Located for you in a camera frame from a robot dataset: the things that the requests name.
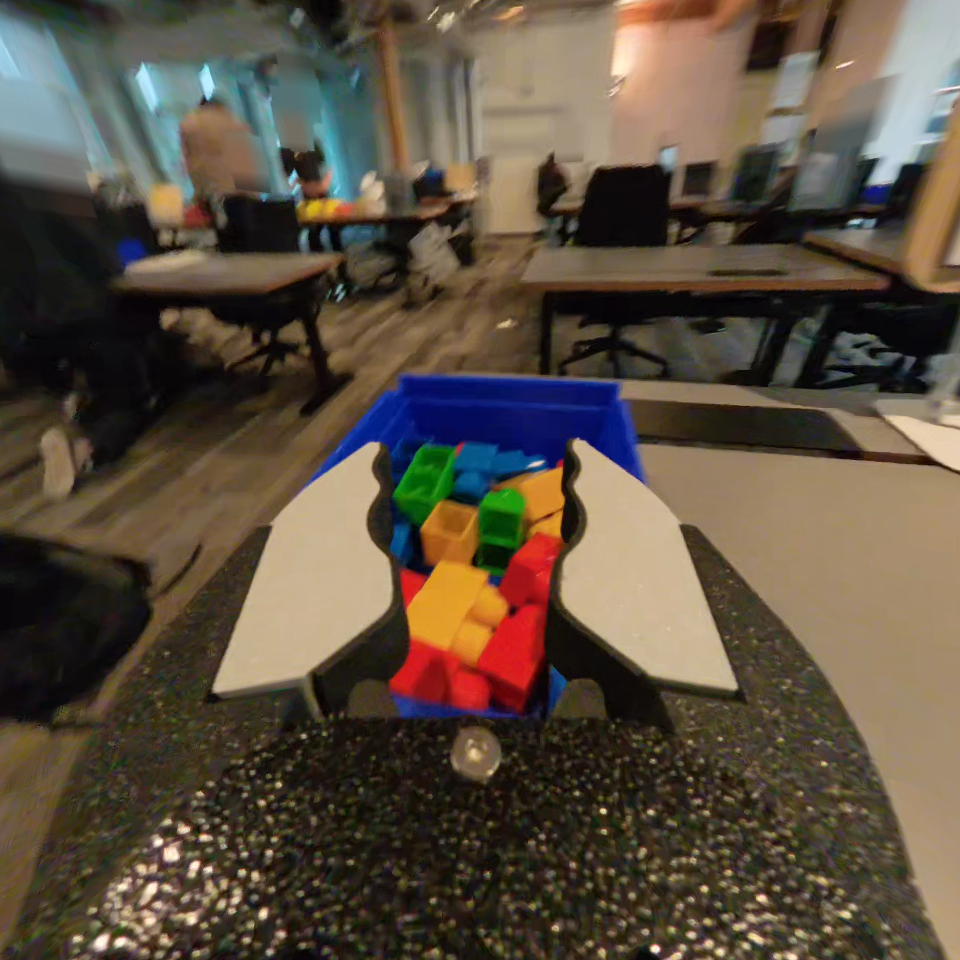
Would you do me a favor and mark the black desk cable tray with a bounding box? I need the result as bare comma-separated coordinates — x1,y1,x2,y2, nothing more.
628,399,864,456

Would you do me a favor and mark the blue plastic block bin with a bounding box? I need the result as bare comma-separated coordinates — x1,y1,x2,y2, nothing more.
303,373,648,720

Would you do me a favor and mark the wooden pillar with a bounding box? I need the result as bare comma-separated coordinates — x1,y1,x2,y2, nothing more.
373,15,412,175

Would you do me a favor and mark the grey wood-edged desk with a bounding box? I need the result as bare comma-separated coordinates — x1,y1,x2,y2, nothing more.
519,243,892,387
801,225,960,295
112,251,354,417
296,196,481,260

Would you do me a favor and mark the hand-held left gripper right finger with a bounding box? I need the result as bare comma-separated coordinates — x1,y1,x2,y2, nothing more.
546,438,741,696

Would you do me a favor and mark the pile of colourful mega blocks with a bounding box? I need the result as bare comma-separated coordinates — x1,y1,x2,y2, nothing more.
388,441,567,714

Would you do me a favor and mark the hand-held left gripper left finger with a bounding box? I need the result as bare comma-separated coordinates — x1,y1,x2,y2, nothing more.
211,441,412,702

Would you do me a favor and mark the black office chair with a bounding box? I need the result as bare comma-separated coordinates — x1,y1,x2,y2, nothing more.
558,163,674,380

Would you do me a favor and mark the white printed paper sheet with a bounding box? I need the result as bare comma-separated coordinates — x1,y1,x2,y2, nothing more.
408,221,464,284

